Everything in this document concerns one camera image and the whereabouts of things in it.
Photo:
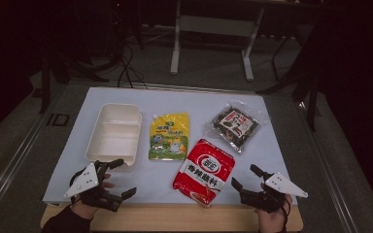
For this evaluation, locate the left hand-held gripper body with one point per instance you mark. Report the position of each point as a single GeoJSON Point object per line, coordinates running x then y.
{"type": "Point", "coordinates": [85, 181]}

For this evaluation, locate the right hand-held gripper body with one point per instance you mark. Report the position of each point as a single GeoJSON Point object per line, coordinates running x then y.
{"type": "Point", "coordinates": [285, 186]}

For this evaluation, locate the white plastic lunch box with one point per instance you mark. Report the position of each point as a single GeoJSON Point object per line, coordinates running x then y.
{"type": "Point", "coordinates": [115, 136]}

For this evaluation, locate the red seasoning packet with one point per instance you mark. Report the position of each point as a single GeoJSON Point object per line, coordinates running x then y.
{"type": "Point", "coordinates": [204, 171]}

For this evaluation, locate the clear seaweed packet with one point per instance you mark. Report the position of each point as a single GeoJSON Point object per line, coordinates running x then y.
{"type": "Point", "coordinates": [236, 126]}

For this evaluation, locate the person's left hand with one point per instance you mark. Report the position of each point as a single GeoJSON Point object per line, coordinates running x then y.
{"type": "Point", "coordinates": [85, 210]}

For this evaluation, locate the person's right hand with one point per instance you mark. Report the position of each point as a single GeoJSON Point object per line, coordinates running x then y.
{"type": "Point", "coordinates": [272, 221]}

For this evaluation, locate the yellow spout pouch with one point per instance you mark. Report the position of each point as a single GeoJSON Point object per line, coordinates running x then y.
{"type": "Point", "coordinates": [169, 137]}

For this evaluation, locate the pale table mat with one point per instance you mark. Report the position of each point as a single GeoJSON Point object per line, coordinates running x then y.
{"type": "Point", "coordinates": [162, 100]}

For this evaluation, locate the black metal stand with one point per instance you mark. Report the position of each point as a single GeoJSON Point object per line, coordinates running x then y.
{"type": "Point", "coordinates": [47, 84]}

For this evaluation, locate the black tripod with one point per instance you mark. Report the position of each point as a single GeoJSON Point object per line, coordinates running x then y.
{"type": "Point", "coordinates": [311, 81]}

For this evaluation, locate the aluminium rail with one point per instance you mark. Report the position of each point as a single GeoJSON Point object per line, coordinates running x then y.
{"type": "Point", "coordinates": [330, 168]}
{"type": "Point", "coordinates": [16, 155]}

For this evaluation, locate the white metal table frame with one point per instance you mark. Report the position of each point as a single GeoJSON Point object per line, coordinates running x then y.
{"type": "Point", "coordinates": [213, 26]}

